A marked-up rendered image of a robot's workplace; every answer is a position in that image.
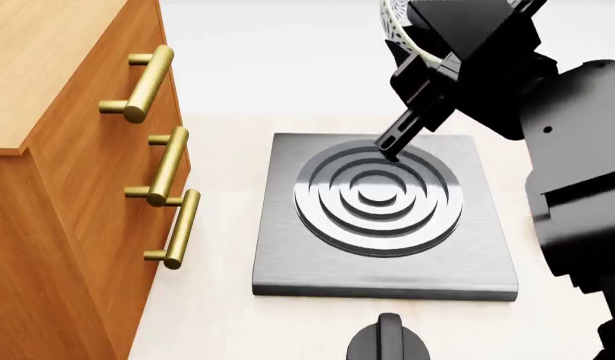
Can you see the white bowl with black pattern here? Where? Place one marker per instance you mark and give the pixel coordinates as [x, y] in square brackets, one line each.
[394, 32]

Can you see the grey stove plate with coil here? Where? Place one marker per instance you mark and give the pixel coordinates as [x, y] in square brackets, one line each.
[297, 262]

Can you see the black stove knob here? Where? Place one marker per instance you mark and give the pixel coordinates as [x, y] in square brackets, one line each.
[388, 341]

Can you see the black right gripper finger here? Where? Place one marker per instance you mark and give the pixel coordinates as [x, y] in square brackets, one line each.
[422, 97]

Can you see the wooden drawer cabinet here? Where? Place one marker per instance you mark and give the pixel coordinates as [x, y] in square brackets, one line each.
[62, 232]

